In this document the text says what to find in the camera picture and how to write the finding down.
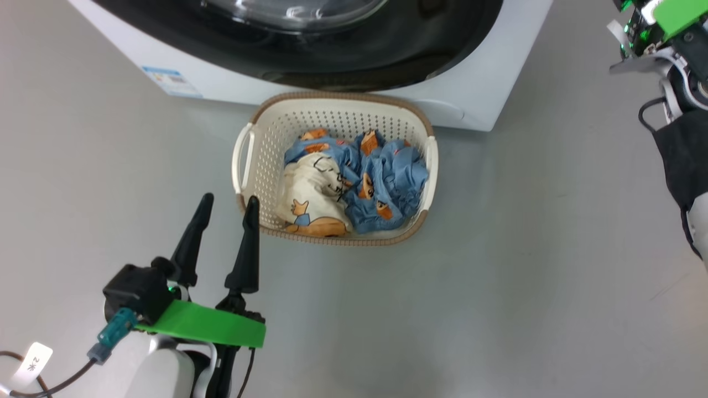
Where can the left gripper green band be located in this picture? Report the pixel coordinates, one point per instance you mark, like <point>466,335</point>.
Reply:
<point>210,326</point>

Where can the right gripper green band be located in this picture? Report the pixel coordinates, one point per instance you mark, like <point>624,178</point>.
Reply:
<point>683,14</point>

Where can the cream bear-print garment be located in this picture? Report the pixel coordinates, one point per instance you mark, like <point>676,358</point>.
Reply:
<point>307,188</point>

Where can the blue bear-print garment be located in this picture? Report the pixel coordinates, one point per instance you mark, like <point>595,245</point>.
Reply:
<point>392,177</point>

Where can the dark glass washing machine door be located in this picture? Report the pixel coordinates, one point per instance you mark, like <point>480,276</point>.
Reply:
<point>387,44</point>

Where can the cream perforated laundry basket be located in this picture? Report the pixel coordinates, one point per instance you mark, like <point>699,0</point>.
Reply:
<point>260,138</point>

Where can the white front-load washing machine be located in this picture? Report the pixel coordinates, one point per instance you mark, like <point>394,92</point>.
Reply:
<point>487,83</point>

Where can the blue energy label sticker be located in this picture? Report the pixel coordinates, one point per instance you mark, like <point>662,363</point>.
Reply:
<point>172,82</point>

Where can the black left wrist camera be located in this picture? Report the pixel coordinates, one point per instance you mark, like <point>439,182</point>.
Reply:
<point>138,290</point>

